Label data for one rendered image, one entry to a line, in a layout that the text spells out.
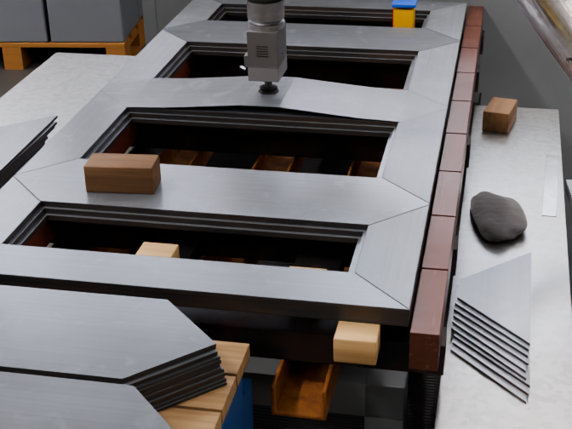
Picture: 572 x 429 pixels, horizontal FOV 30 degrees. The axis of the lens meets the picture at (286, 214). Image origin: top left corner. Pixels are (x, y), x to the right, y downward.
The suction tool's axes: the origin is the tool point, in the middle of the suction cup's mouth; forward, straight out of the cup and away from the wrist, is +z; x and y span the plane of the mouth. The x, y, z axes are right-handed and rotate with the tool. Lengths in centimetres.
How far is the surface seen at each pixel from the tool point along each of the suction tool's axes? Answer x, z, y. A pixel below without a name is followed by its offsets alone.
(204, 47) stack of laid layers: -24.0, 1.4, -34.5
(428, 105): 33.1, 0.6, -0.9
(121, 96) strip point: -31.2, 0.4, 3.7
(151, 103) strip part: -23.5, 0.2, 7.0
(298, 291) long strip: 22, 1, 75
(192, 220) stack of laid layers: 0, 2, 54
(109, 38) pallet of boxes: -134, 69, -244
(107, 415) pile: 6, 0, 109
